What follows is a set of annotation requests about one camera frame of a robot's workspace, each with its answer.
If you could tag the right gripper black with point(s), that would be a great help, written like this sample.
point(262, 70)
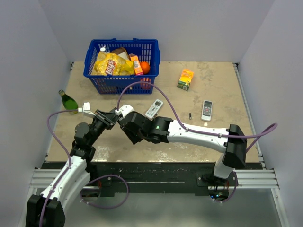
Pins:
point(134, 139)

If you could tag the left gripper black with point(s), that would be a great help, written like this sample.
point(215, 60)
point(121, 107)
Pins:
point(109, 119)

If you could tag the white remote control green screen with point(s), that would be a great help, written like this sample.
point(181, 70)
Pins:
point(154, 109)

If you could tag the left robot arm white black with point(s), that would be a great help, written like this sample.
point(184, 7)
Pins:
point(48, 209)

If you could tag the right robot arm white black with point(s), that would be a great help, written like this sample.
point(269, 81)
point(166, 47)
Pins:
point(162, 129)

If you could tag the white remote control dark keypad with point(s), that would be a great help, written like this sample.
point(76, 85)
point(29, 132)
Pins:
point(206, 113)

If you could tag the green glass bottle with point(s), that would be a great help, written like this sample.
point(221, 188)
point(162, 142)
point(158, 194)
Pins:
point(68, 102)

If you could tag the orange carton in basket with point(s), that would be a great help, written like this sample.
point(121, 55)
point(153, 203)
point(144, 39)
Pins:
point(137, 66)

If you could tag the yellow Lays chips bag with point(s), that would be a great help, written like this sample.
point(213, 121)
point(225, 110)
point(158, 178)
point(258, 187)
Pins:
point(110, 64)

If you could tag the orange fruit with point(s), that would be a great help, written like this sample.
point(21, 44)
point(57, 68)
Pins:
point(145, 67)

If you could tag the brown bread loaf bag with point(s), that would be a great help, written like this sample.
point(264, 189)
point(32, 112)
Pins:
point(121, 52)

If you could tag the white capped bottle in basket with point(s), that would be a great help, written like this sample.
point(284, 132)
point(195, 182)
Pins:
point(103, 49)

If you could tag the yellow green juice carton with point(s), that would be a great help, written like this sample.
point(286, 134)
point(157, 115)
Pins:
point(185, 79)

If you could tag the blue plastic shopping basket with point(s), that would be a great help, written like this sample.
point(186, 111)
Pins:
point(147, 50)

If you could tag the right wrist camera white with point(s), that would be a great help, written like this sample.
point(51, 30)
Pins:
point(123, 111)

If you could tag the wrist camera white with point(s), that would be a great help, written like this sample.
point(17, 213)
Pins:
point(85, 109)
point(123, 111)

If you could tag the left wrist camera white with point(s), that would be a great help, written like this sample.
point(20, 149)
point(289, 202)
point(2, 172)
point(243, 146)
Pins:
point(85, 109)

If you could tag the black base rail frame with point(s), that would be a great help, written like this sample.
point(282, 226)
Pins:
point(167, 177)

